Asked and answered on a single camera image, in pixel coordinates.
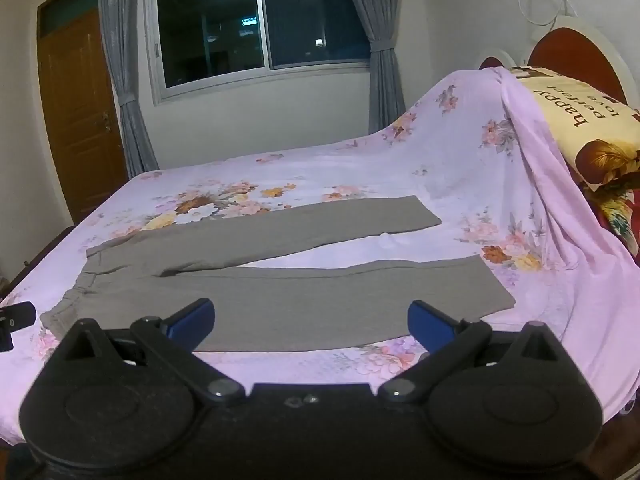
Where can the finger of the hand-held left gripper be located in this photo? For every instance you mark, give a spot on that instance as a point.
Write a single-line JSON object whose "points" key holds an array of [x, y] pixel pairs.
{"points": [[15, 317]]}

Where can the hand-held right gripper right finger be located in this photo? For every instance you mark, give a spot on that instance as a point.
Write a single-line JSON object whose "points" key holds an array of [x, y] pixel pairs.
{"points": [[430, 322]]}

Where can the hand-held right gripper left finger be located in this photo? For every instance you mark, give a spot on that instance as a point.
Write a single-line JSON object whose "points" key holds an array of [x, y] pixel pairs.
{"points": [[192, 317]]}

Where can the grey pants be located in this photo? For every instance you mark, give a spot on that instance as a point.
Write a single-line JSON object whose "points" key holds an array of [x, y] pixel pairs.
{"points": [[300, 300]]}

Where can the pink floral bedsheet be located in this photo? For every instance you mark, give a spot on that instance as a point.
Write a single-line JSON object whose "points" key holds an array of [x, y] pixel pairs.
{"points": [[450, 170]]}

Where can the red floral pillow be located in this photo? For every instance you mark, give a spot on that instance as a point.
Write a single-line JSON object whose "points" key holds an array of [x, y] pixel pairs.
{"points": [[617, 220]]}

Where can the brown wooden door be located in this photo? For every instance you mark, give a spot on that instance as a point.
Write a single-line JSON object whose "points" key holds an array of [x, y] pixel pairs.
{"points": [[75, 110]]}

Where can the grey curtain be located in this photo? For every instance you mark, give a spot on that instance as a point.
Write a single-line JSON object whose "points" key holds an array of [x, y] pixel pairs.
{"points": [[382, 75], [125, 85]]}

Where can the cream printed pillow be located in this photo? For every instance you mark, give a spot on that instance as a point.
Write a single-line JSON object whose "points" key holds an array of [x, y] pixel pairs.
{"points": [[575, 110]]}

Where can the sliding glass window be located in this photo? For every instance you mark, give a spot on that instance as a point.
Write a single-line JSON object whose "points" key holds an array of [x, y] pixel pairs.
{"points": [[210, 35]]}

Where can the red white bed headboard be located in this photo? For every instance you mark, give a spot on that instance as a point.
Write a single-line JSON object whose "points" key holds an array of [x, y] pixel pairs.
{"points": [[570, 50]]}

